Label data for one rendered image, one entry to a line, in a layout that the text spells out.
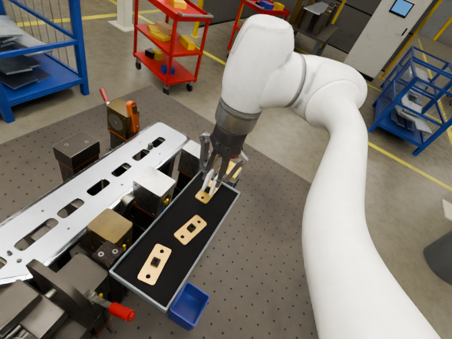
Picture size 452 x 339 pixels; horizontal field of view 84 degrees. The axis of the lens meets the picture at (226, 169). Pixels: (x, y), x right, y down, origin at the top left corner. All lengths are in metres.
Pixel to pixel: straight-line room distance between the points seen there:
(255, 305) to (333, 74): 0.90
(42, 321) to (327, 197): 0.50
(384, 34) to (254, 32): 6.46
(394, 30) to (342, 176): 6.59
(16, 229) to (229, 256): 0.75
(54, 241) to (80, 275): 0.17
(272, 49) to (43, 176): 1.15
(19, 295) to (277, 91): 0.56
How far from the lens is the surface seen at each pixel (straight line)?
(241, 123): 0.51
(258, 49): 0.44
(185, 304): 1.06
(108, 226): 0.73
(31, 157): 1.47
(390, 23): 6.84
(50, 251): 0.81
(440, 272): 3.16
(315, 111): 0.49
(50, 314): 0.58
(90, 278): 0.68
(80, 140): 1.02
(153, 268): 0.59
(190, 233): 0.63
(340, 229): 0.25
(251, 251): 1.21
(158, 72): 3.31
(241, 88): 0.46
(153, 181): 0.78
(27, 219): 0.88
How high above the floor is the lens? 1.71
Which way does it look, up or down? 43 degrees down
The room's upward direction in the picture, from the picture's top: 23 degrees clockwise
